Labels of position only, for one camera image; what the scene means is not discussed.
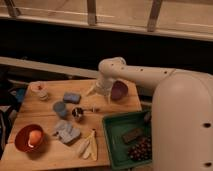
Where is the grey spoon in tray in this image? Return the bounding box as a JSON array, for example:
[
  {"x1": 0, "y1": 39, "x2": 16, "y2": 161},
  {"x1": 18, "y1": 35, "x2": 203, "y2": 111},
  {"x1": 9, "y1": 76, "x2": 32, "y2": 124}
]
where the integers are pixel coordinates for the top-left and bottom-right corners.
[{"x1": 144, "y1": 112, "x2": 152, "y2": 123}]

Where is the orange egg-shaped toy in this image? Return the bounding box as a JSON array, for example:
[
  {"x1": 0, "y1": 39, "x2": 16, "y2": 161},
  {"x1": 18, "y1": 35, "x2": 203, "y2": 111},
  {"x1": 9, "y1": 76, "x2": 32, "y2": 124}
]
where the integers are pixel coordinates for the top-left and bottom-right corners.
[{"x1": 28, "y1": 130, "x2": 42, "y2": 148}]

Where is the blue sponge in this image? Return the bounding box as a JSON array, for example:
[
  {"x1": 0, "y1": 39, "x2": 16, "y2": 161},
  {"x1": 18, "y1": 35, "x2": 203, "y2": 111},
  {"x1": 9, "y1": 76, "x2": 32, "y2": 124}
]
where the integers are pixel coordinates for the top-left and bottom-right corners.
[{"x1": 63, "y1": 92, "x2": 81, "y2": 104}]

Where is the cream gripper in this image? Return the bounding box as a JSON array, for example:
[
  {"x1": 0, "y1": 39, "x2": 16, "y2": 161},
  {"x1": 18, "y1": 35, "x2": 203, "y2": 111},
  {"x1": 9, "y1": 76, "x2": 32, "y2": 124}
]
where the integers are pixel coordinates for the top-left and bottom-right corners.
[{"x1": 86, "y1": 77, "x2": 115, "y2": 104}]

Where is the grey crumpled cloth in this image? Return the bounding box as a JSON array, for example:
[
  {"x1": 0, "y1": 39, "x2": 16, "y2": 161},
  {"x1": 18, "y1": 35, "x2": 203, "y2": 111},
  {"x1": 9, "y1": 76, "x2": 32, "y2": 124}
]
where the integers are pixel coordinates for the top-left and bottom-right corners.
[{"x1": 53, "y1": 120, "x2": 81, "y2": 144}]

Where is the yellow banana peel toy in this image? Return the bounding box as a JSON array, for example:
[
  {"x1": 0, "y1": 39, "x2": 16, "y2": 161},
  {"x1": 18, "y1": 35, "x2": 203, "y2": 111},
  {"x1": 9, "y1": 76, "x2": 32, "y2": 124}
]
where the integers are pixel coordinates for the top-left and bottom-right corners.
[{"x1": 77, "y1": 129, "x2": 98, "y2": 161}]

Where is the red bowl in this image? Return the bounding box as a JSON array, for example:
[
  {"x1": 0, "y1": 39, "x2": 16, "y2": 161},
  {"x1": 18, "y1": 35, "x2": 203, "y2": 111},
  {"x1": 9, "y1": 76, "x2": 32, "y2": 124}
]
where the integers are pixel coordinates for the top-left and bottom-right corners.
[{"x1": 14, "y1": 124, "x2": 45, "y2": 153}]

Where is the dark grape bunch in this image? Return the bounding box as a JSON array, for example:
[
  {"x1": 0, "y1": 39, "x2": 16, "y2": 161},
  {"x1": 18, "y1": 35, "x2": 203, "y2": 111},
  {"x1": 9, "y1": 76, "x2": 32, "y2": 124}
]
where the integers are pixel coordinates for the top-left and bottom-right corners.
[{"x1": 127, "y1": 137, "x2": 152, "y2": 161}]

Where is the blue plastic cup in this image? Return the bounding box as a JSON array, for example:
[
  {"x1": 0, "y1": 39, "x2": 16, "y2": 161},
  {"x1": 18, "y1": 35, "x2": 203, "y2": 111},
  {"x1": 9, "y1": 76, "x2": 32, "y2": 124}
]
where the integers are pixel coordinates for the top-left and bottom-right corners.
[{"x1": 53, "y1": 101, "x2": 67, "y2": 118}]

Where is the purple bowl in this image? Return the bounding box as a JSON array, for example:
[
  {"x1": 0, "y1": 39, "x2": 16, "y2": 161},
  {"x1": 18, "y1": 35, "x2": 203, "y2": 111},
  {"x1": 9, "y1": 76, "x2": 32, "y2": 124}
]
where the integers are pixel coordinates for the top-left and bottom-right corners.
[{"x1": 111, "y1": 81, "x2": 128, "y2": 101}]

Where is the green plastic tray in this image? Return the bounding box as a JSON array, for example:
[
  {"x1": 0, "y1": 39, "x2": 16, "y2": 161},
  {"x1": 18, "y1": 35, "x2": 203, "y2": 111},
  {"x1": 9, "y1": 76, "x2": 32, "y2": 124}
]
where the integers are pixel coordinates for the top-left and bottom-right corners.
[{"x1": 102, "y1": 110, "x2": 152, "y2": 170}]

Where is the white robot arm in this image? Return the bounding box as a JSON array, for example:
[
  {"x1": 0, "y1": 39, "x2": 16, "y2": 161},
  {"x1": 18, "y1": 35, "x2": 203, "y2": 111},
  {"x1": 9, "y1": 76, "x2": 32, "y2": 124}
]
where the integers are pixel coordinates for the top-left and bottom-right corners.
[{"x1": 88, "y1": 57, "x2": 213, "y2": 171}]

